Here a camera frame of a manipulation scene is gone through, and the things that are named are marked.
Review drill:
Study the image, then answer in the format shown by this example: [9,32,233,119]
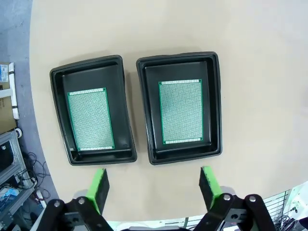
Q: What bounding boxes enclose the plain cardboard box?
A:
[0,95,17,135]

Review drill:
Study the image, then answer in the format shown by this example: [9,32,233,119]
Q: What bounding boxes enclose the green perforated circuit board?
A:
[66,87,116,152]
[158,78,204,144]

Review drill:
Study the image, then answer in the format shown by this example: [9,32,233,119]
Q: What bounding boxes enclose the black floor cables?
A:
[23,150,51,193]

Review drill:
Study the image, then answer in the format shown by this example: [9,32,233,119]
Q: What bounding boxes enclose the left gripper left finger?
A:
[36,168,114,231]

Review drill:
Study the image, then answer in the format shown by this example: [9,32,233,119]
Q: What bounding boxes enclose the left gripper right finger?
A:
[192,166,277,231]

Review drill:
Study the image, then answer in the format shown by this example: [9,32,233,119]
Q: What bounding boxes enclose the white wire mesh guard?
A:
[262,181,308,231]

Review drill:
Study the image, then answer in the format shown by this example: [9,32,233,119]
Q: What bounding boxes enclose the cardboard box with blue label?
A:
[0,62,15,91]

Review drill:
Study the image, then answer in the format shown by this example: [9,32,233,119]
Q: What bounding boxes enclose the aluminium profile frame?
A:
[0,131,36,222]

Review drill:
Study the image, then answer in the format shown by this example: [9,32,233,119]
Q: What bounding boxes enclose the black ESD tray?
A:
[49,54,138,166]
[136,51,223,166]

